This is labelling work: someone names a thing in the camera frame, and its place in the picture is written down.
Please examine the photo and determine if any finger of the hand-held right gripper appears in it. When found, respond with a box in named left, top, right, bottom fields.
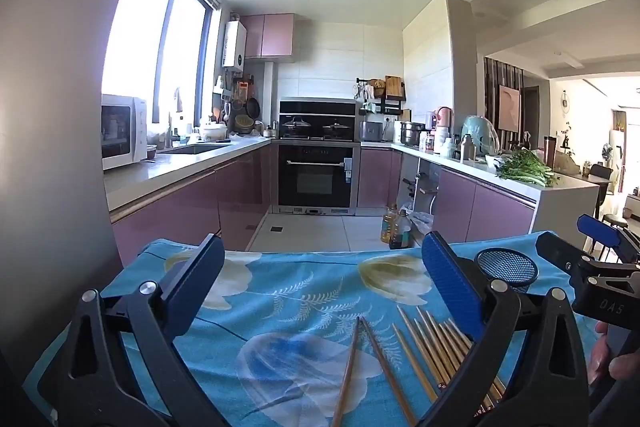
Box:
left=576, top=213, right=640, bottom=264
left=535, top=232, right=640, bottom=289

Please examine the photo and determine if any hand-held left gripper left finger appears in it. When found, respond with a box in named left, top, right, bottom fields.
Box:
left=37, top=233, right=226, bottom=427

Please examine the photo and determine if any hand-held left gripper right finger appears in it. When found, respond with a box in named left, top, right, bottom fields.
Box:
left=421, top=231, right=591, bottom=427

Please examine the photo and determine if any black mesh utensil holder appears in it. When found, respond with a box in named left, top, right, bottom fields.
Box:
left=474, top=248, right=540, bottom=294

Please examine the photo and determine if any bunch of bamboo chopsticks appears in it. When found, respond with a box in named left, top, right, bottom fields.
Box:
left=391, top=304, right=508, bottom=420

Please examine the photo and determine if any dark brown chopstick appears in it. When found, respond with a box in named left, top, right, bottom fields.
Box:
left=359, top=318, right=418, bottom=427
left=331, top=317, right=362, bottom=427

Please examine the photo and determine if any person's right hand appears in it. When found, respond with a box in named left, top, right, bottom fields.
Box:
left=589, top=321, right=640, bottom=386

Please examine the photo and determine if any clear plastic bag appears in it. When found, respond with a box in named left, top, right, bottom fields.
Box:
left=407, top=209, right=436, bottom=238

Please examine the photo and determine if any pink base cabinet run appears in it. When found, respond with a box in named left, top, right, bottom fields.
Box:
left=109, top=142, right=273, bottom=265
left=359, top=147, right=540, bottom=249

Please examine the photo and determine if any blue floral tablecloth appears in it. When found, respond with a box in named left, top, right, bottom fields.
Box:
left=22, top=232, right=601, bottom=427

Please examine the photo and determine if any bunch of leafy greens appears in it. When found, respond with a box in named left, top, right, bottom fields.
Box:
left=497, top=149, right=561, bottom=188

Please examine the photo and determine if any pale green kitchen appliance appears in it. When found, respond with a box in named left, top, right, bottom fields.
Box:
left=460, top=115, right=501, bottom=155

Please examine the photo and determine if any white casserole pot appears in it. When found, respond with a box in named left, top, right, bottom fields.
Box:
left=199, top=119, right=228, bottom=142

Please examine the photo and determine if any stainless steel pot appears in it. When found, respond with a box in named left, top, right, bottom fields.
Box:
left=400, top=122, right=426, bottom=145

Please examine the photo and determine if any black built-in oven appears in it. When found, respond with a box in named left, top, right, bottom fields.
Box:
left=272, top=142, right=361, bottom=214

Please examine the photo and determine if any white microwave oven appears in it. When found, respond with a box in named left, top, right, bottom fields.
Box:
left=101, top=93, right=149, bottom=171

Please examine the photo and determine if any metal sink faucet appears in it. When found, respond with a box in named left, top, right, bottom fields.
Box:
left=167, top=87, right=185, bottom=148

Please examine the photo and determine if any black built-in stove unit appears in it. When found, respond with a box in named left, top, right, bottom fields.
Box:
left=279, top=99, right=357, bottom=142

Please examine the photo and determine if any grey refrigerator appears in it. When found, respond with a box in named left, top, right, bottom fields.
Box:
left=0, top=0, right=168, bottom=383

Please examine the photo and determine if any kitchen window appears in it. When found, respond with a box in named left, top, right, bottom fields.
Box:
left=102, top=0, right=221, bottom=128

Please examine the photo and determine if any pink framed wall picture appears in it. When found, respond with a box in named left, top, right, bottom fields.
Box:
left=498, top=84, right=522, bottom=132

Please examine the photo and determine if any black wall rack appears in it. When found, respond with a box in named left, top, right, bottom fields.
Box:
left=356, top=77, right=407, bottom=115

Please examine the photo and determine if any white wall water heater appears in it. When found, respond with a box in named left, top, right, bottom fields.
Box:
left=222, top=21, right=248, bottom=68

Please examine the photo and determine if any pink upper wall cabinet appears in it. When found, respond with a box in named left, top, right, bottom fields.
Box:
left=242, top=13, right=295, bottom=60

